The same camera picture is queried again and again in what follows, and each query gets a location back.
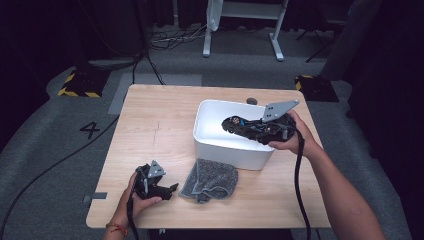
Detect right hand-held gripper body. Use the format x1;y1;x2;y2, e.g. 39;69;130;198
261;99;301;146

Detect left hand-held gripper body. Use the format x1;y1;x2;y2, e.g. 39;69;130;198
134;159;167;201

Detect white plastic bin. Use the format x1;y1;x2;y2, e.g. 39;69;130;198
192;98;279;172

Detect grey fluffy cloth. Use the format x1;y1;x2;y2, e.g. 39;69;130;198
178;157;240;205

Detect person's right hand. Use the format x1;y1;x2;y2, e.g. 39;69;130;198
267;111;316;158

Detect person's left hand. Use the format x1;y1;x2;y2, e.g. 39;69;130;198
107;172;163;228

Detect grey tape strip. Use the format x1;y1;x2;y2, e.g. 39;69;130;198
81;191;109;204

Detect black tripod legs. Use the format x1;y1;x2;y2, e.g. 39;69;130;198
295;19;338;64

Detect grey curtain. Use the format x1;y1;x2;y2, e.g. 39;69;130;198
319;0;383;82

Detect left hand-held gripper black cable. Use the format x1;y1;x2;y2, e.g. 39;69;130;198
125;168;141;240

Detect hand-held gripper black cable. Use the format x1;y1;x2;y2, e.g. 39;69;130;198
292;124;313;240
125;168;141;240

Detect red string bracelet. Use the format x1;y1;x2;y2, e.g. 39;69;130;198
105;222;130;236

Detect black yellow striped base plate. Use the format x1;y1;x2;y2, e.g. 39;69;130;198
57;67;111;99
294;74;341;103

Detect right hand-held gripper black cable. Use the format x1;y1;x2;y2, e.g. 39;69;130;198
292;124;313;240

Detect white metal table frame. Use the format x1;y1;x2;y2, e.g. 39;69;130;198
202;0;290;63

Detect long black floor cable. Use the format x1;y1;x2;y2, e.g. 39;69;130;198
0;114;121;236

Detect bundle of floor cables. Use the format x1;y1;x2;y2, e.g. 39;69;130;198
149;23;208;52

